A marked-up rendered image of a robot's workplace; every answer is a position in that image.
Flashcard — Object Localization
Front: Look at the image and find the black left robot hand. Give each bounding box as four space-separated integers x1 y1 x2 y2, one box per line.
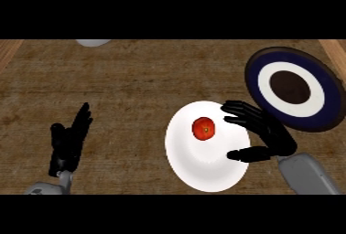
47 101 94 178

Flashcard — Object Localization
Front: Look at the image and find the red tomato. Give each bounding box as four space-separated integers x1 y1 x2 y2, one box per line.
191 116 216 142

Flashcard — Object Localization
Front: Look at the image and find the blue and white ringed plate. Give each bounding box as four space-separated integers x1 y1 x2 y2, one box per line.
244 46 346 133

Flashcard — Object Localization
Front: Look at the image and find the pale grey round object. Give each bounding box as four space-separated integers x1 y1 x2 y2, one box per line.
74 39 112 48

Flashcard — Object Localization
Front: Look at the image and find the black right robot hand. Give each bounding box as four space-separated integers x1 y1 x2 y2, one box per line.
219 100 298 164

